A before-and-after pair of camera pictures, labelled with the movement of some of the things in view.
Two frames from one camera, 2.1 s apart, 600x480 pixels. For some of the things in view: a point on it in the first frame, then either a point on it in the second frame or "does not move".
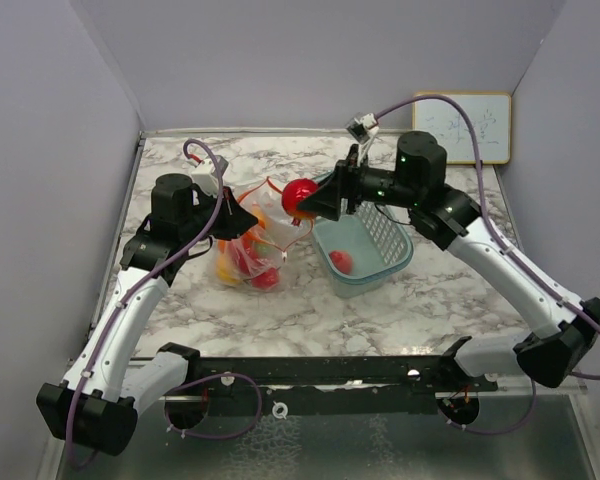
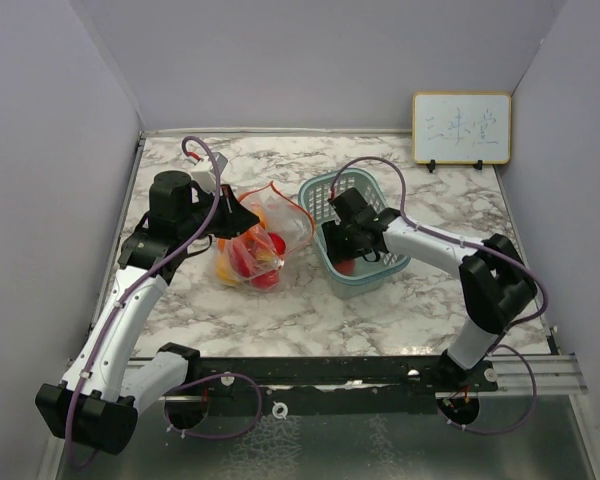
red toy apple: [267, 279] does not move
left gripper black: [236, 219] does not move
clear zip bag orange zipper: [254, 258] does not move
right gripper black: [326, 199] -> [338, 252]
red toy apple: [295, 190] -> [277, 242]
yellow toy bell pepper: [260, 217] does not move
